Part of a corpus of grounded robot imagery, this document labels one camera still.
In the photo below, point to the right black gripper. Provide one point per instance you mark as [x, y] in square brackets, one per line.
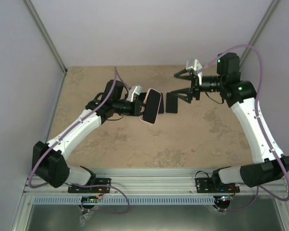
[195, 86]

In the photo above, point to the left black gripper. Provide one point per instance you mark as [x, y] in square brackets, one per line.
[137, 103]

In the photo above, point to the pink phone case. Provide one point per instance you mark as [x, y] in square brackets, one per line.
[145, 106]

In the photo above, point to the black phone with blue edge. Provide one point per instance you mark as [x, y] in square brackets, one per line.
[161, 107]

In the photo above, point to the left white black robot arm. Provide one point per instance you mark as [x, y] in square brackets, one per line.
[49, 161]

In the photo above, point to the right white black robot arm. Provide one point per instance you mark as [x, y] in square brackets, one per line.
[269, 161]

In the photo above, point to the left circuit board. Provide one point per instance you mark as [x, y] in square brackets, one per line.
[91, 199]

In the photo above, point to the circuit board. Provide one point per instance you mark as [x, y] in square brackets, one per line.
[91, 199]
[224, 198]

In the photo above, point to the right circuit board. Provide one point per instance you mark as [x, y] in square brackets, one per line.
[224, 198]

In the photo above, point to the clear plastic bag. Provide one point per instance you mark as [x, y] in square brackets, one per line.
[84, 217]

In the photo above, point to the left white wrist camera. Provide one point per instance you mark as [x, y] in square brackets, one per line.
[133, 93]

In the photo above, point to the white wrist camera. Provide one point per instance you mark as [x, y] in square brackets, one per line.
[133, 93]
[193, 66]

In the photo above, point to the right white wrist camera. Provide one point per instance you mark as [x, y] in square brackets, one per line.
[193, 66]

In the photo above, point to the aluminium rail frame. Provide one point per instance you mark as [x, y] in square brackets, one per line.
[154, 181]

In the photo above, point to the right corner aluminium post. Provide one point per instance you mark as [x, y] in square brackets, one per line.
[274, 4]

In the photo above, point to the corner aluminium post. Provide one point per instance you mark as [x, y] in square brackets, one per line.
[41, 27]
[274, 4]

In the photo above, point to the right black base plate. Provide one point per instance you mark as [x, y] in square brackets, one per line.
[205, 185]

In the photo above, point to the grey slotted cable duct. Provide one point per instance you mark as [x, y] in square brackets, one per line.
[132, 200]

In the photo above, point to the left corner aluminium post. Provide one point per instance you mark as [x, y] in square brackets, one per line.
[41, 27]

